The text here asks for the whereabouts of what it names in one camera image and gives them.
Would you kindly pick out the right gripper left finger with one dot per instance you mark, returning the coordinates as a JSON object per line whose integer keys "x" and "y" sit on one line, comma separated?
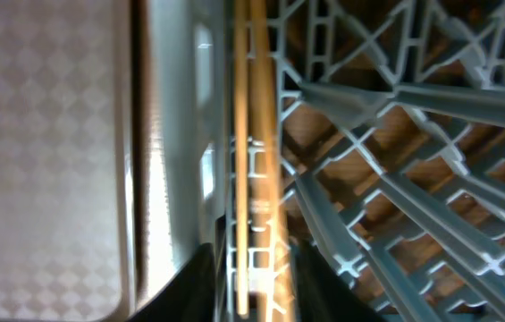
{"x": 189, "y": 297}

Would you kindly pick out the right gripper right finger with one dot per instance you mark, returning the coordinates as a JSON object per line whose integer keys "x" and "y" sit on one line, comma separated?
{"x": 321, "y": 295}

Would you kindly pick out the wooden chopstick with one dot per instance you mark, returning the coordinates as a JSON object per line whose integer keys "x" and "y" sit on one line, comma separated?
{"x": 280, "y": 300}
{"x": 240, "y": 109}

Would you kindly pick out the grey dishwasher rack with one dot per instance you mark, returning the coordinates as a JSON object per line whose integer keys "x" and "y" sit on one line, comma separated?
{"x": 390, "y": 121}

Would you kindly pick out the brown serving tray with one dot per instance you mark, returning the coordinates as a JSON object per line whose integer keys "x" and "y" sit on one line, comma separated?
{"x": 66, "y": 223}

